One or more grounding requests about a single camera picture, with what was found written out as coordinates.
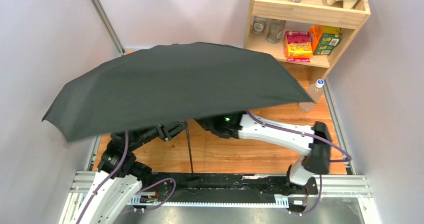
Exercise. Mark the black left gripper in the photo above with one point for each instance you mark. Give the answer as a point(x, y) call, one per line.
point(164, 132)

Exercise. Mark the black folding umbrella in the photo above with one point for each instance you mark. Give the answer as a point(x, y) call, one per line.
point(171, 83)

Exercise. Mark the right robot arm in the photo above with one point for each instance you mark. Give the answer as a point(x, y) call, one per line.
point(313, 143)

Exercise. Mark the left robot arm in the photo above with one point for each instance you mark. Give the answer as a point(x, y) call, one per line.
point(116, 172)

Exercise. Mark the glass jar left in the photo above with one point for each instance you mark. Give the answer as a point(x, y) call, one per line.
point(259, 25)

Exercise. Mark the glass jar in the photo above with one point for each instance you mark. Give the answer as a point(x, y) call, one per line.
point(259, 25)
point(275, 31)

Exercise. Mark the glass jar right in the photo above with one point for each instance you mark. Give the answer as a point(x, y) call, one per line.
point(275, 31)

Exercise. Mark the clear plastic water bottle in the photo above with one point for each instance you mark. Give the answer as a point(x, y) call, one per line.
point(315, 91)

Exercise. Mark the orange pink sponge box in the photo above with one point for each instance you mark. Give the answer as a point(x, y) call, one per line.
point(297, 46)

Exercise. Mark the wooden shelf unit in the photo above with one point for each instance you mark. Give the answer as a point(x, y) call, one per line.
point(300, 17)

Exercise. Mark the green orange carton box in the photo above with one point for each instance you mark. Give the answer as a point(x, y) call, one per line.
point(324, 39)

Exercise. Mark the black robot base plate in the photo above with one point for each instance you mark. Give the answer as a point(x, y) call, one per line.
point(227, 188)

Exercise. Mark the aluminium frame rail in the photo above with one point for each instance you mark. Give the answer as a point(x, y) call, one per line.
point(340, 199)

